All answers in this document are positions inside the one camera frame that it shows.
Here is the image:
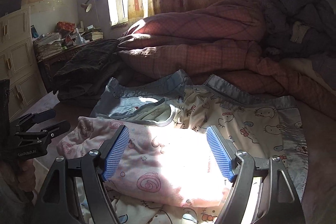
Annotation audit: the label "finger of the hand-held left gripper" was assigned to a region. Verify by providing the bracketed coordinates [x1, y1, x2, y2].
[10, 109, 57, 127]
[14, 120, 71, 141]

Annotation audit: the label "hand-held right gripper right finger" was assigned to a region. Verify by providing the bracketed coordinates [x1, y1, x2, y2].
[206, 126, 306, 224]

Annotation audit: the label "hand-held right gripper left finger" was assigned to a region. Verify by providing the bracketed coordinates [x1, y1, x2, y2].
[33, 125, 130, 224]

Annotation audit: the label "pink printed pajama pants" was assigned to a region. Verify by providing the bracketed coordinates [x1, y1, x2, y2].
[56, 116, 233, 208]

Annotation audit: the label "grey folded pants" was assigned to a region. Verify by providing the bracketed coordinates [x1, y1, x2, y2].
[56, 74, 111, 103]

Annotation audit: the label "black folded pants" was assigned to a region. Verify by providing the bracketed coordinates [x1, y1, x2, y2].
[52, 39, 122, 94]

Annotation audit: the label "person's left hand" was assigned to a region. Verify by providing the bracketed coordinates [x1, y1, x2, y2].
[0, 158, 36, 194]

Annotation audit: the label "carved wooden desk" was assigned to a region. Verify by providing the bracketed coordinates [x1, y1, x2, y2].
[37, 40, 105, 94]

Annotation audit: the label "white panelled cabinet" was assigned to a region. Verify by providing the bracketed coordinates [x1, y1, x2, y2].
[0, 7, 44, 123]

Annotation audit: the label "stack of papers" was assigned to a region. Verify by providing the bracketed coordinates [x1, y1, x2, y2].
[33, 32, 64, 61]

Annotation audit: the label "red box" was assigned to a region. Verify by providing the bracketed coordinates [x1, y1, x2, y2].
[56, 21, 75, 32]

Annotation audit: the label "bed with pink sheet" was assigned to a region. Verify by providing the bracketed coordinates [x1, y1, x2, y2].
[0, 91, 336, 224]

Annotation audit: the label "stack of books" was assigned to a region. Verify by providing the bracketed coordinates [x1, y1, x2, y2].
[83, 28, 104, 41]

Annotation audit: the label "pink checked quilt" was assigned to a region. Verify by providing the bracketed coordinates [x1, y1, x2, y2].
[117, 0, 336, 115]

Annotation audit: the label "white pillow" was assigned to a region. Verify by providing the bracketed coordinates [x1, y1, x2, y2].
[280, 56, 336, 83]

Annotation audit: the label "purple fleece blanket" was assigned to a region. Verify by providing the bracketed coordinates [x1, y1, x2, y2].
[264, 0, 336, 57]

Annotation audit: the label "pink wall lamp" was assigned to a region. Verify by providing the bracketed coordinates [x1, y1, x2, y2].
[80, 0, 100, 13]

